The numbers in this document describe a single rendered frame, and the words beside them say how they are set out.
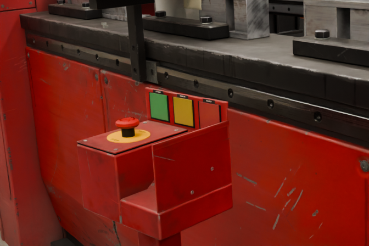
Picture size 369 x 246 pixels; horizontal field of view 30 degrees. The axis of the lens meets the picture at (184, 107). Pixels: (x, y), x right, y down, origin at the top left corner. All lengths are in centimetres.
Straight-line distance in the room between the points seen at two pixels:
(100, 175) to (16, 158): 135
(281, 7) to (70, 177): 88
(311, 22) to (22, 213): 150
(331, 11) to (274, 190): 33
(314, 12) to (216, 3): 31
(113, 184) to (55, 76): 110
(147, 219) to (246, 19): 56
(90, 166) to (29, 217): 141
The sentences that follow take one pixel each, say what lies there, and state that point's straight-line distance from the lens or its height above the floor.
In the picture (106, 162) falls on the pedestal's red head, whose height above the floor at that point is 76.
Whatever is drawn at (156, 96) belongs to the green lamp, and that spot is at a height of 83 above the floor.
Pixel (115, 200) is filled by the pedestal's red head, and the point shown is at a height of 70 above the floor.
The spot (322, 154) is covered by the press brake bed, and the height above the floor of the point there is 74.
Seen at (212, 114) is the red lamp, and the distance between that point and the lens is 110.
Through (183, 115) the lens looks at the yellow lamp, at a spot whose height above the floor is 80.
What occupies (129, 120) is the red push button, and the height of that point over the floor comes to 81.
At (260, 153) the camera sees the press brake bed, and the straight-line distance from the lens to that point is 127.
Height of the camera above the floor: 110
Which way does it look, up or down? 14 degrees down
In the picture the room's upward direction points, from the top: 4 degrees counter-clockwise
